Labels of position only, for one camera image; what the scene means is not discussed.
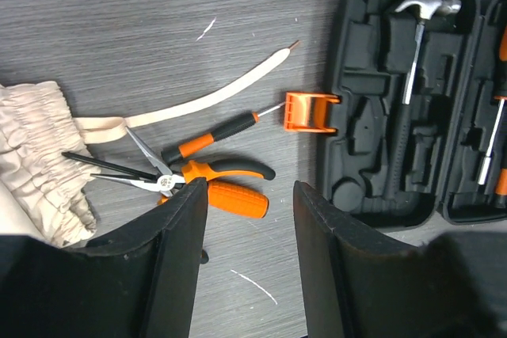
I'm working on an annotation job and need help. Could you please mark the black handled claw hammer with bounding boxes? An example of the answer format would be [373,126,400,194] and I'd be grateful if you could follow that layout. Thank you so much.
[383,0,462,199]

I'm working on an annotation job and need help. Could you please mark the beige cloth bag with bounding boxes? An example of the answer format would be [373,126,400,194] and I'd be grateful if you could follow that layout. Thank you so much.
[1,81,100,248]

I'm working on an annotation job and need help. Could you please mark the orange black slim screwdriver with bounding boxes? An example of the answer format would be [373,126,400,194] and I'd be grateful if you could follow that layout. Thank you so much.
[162,101,285,164]

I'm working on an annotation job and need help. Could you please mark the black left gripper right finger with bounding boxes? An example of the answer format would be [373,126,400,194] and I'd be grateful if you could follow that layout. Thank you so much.
[293,181,506,337]

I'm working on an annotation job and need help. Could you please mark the orange black pliers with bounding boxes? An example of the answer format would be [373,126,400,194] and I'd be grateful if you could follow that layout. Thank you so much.
[94,128,276,218]

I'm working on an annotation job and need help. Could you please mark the orange small tool piece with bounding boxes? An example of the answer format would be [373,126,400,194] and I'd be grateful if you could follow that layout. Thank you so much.
[284,92,341,134]

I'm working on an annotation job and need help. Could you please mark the wooden flat stick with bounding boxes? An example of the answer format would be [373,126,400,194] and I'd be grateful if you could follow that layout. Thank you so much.
[74,41,299,144]

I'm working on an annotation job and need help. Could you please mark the black plastic tool case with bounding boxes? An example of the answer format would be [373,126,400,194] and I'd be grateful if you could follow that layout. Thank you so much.
[316,0,506,229]

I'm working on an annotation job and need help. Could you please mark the black drawstring tip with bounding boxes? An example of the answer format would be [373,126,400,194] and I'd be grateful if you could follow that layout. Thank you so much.
[62,152,157,180]

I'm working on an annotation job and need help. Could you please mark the black handled large screwdriver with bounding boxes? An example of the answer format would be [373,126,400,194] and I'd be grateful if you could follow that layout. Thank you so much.
[478,28,506,208]

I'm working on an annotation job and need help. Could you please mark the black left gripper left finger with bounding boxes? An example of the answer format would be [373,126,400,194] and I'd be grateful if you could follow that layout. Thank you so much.
[1,180,208,337]

